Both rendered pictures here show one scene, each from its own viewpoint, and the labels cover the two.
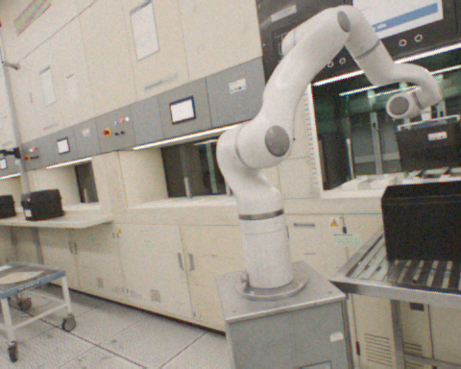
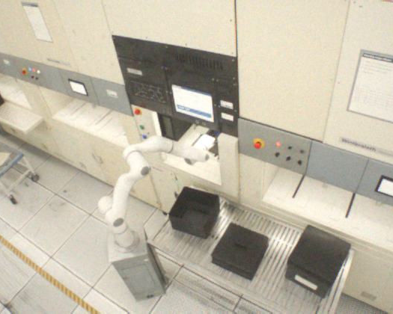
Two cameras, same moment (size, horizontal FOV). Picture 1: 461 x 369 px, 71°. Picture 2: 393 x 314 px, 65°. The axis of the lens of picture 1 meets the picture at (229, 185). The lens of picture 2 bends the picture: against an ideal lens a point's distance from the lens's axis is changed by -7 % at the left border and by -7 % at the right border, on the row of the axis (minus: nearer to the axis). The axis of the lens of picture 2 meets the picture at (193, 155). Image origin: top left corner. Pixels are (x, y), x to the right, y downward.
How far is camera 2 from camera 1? 1.85 m
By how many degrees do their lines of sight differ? 40
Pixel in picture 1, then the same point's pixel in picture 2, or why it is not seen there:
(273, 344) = (125, 263)
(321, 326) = (141, 259)
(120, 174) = (42, 97)
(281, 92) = (120, 199)
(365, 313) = not seen: hidden behind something
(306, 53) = (129, 181)
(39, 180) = not seen: outside the picture
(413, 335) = not seen: hidden behind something
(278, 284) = (126, 246)
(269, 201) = (120, 230)
